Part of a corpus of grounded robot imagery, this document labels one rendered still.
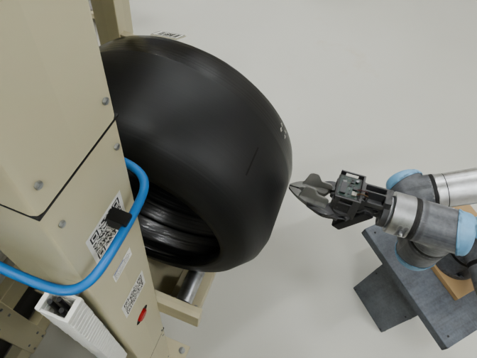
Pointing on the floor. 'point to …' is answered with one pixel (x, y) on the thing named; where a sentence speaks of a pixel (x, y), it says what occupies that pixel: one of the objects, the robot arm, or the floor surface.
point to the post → (67, 165)
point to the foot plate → (177, 349)
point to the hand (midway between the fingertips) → (294, 189)
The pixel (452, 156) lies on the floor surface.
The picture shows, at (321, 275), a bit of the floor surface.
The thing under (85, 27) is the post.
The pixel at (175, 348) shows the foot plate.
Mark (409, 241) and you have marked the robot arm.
